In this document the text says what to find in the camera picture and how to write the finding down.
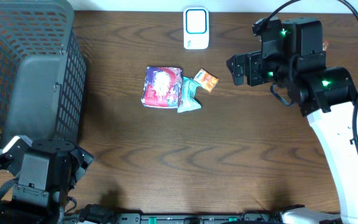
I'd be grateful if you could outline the red white striped packet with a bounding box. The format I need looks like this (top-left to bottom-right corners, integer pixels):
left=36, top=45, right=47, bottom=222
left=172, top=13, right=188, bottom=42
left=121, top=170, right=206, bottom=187
left=323, top=40, right=329, bottom=51

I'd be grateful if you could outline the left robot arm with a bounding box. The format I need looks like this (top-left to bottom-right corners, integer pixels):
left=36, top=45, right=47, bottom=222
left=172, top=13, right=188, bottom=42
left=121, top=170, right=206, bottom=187
left=0, top=139, right=94, bottom=223

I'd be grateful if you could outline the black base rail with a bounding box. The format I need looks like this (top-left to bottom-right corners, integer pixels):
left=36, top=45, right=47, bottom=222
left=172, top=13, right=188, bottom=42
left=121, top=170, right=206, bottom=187
left=62, top=213, right=283, bottom=224

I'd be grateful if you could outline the teal white snack packet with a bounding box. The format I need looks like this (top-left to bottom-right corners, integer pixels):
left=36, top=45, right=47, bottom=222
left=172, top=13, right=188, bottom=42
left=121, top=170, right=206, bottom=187
left=177, top=77, right=201, bottom=113

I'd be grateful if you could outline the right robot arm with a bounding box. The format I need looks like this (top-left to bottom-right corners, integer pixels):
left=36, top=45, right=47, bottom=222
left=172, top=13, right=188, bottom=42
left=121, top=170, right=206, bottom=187
left=227, top=17, right=358, bottom=223

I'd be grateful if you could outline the grey plastic mesh basket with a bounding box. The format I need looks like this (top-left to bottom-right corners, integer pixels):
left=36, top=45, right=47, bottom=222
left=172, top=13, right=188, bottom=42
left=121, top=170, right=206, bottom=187
left=0, top=0, right=86, bottom=154

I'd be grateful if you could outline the red purple snack bag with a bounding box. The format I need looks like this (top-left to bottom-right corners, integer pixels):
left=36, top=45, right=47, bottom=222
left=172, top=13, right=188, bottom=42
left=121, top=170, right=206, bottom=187
left=141, top=67, right=183, bottom=109

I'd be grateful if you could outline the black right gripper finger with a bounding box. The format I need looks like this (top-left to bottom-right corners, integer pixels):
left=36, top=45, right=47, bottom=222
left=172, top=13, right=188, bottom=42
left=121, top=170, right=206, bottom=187
left=226, top=60, right=246, bottom=86
left=227, top=54, right=247, bottom=67

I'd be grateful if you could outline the small orange snack packet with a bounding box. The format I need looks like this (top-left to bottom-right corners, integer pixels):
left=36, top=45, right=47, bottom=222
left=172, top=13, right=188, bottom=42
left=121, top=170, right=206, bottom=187
left=193, top=68, right=219, bottom=93

